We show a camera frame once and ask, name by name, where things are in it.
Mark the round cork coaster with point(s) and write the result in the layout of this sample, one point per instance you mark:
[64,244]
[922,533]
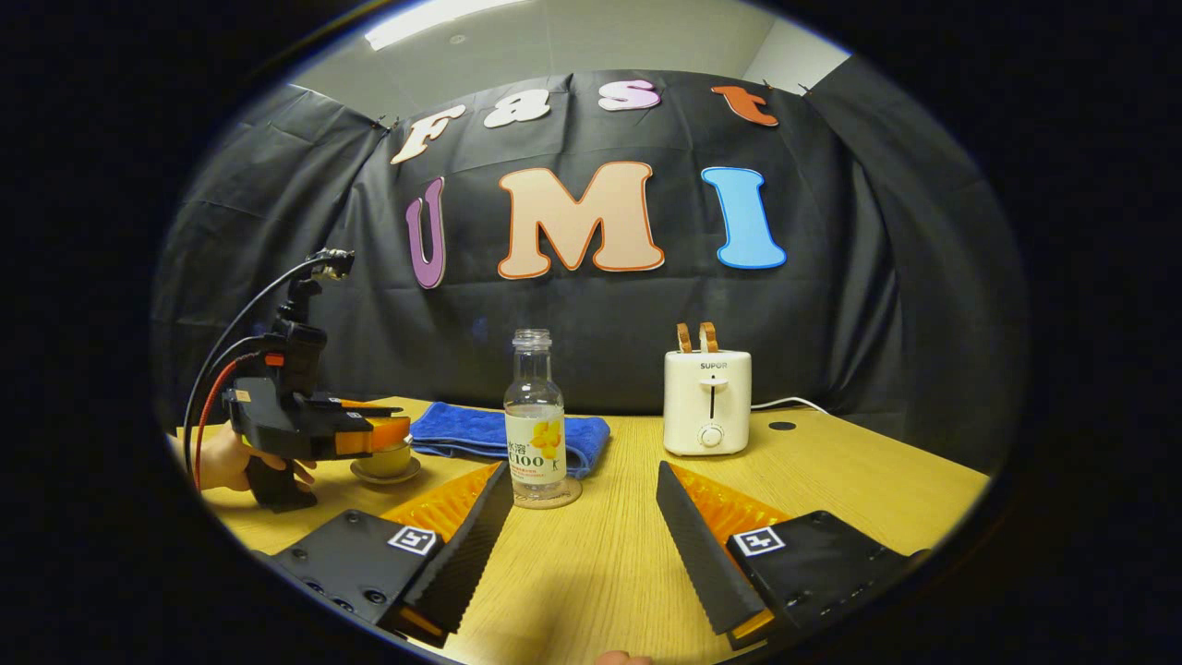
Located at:
[568,494]

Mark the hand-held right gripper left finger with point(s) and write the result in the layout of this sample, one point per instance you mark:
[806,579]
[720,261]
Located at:
[471,545]

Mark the toasted bread slice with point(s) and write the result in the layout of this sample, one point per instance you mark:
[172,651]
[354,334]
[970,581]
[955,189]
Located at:
[684,338]
[708,337]

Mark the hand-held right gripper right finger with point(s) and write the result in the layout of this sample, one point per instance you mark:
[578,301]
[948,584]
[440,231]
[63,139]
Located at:
[697,563]

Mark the clear plastic water bottle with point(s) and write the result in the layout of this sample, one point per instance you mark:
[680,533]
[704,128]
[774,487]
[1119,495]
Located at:
[536,434]

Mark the blue folded towel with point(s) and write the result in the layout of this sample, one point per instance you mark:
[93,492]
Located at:
[462,429]

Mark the black backdrop cloth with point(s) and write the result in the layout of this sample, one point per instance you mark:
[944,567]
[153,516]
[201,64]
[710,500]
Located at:
[369,305]

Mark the cream toaster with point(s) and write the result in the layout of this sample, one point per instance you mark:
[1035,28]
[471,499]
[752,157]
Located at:
[706,402]

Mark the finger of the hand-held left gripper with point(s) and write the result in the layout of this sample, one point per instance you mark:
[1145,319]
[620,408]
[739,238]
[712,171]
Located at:
[346,406]
[369,436]

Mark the cream ceramic saucer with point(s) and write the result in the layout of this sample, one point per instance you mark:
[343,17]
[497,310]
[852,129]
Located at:
[388,480]

